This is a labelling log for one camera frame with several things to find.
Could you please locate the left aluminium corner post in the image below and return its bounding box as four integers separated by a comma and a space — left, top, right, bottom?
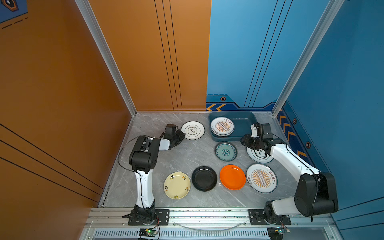
74, 0, 138, 116

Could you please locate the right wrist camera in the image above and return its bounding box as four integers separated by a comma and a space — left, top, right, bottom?
251, 123, 260, 138

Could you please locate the right circuit board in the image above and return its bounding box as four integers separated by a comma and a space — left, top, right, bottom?
267, 228, 291, 240

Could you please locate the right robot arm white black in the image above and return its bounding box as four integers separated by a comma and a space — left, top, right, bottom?
240, 123, 339, 225

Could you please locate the aluminium rail frame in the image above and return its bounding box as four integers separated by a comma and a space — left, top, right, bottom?
80, 207, 343, 240

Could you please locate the left circuit board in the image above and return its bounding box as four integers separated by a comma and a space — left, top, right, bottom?
138, 228, 159, 240

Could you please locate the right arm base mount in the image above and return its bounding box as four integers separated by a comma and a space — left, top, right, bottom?
248, 209, 292, 226

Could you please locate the black plate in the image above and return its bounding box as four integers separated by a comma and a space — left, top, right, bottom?
192, 166, 218, 192

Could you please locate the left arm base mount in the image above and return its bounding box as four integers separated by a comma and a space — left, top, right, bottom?
128, 209, 170, 226

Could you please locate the teal plastic bin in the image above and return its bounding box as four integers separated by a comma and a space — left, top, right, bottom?
209, 111, 258, 142

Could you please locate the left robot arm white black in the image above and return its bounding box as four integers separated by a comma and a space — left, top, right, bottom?
129, 124, 185, 224

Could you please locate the cream yellow plate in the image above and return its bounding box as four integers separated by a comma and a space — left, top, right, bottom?
164, 172, 191, 200

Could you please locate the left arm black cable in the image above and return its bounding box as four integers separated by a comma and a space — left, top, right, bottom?
117, 136, 142, 173

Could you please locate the right aluminium corner post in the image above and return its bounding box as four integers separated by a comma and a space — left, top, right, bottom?
272, 0, 345, 117

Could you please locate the orange plate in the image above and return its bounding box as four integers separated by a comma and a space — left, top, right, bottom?
220, 165, 246, 191

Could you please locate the aluminium corner post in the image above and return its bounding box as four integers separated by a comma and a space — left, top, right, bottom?
272, 0, 345, 117
74, 0, 138, 116

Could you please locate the circuit board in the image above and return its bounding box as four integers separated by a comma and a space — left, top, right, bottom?
138, 228, 159, 240
267, 228, 291, 240

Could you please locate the white plate quatrefoil motif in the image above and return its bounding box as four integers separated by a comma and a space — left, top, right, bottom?
246, 148, 273, 164
181, 121, 205, 140

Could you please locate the teal patterned plate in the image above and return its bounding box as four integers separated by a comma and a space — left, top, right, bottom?
215, 142, 238, 162

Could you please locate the sunburst plate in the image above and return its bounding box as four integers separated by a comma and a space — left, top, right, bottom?
246, 164, 278, 194
211, 117, 235, 137

